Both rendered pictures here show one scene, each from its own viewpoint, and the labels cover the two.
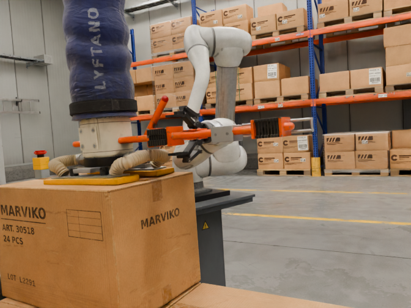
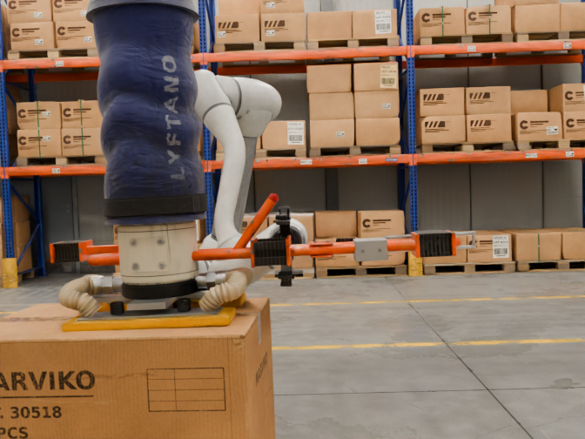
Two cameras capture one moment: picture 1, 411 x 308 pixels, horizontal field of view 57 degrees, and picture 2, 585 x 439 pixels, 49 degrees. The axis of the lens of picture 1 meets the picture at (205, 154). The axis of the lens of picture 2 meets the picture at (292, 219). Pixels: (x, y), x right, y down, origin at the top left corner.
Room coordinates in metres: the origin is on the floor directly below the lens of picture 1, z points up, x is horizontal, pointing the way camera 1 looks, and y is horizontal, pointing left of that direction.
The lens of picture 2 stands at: (-0.07, 0.74, 1.22)
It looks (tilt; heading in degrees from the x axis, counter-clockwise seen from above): 3 degrees down; 332
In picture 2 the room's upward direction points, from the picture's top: 2 degrees counter-clockwise
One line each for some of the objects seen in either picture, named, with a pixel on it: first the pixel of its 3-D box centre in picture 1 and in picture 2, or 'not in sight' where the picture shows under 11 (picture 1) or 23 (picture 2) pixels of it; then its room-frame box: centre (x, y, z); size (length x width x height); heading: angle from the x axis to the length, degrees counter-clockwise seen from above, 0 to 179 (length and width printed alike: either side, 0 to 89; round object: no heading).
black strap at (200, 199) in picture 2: (104, 108); (156, 205); (1.32, 0.34, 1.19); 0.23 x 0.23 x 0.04
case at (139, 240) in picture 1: (96, 234); (130, 405); (1.35, 0.41, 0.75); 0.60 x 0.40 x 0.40; 57
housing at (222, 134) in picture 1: (226, 133); (370, 249); (1.08, -0.06, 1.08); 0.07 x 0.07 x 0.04; 59
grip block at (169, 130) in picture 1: (165, 136); (272, 251); (1.19, 0.12, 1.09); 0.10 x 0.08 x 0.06; 149
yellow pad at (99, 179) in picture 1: (88, 175); (151, 312); (1.24, 0.38, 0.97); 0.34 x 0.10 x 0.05; 59
